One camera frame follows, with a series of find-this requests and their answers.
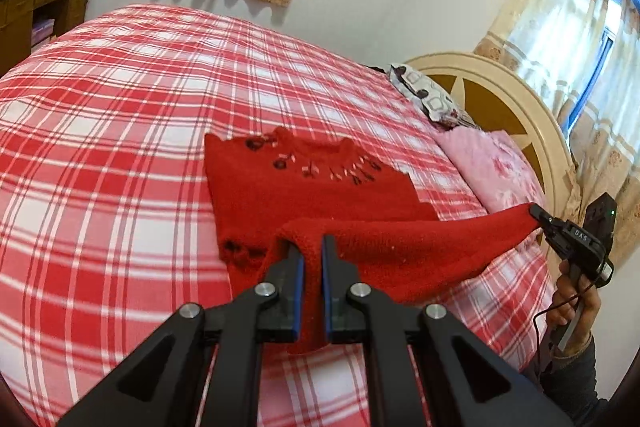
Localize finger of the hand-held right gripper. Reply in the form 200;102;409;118
529;203;556;231

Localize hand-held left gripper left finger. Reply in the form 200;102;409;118
57;243;307;427

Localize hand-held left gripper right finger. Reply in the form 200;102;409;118
321;234;576;427

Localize red knitted sweater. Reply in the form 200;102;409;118
204;127;540;355

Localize person's right forearm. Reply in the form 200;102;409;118
537;332;608;413

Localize person's right hand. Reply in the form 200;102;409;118
545;259;602;358

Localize pink floral pillow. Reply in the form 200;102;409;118
434;127;551;253

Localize cream wooden headboard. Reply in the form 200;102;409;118
402;52;581;218

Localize grey patterned pillow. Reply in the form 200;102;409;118
390;63;476;130

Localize red plaid bedsheet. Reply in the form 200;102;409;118
0;4;558;427

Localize purple storage box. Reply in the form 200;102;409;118
31;18;56;54

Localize brown wooden desk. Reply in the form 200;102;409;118
0;0;99;60

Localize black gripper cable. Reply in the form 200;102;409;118
532;289;588;378

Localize blue window frame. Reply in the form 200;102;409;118
567;0;626;138

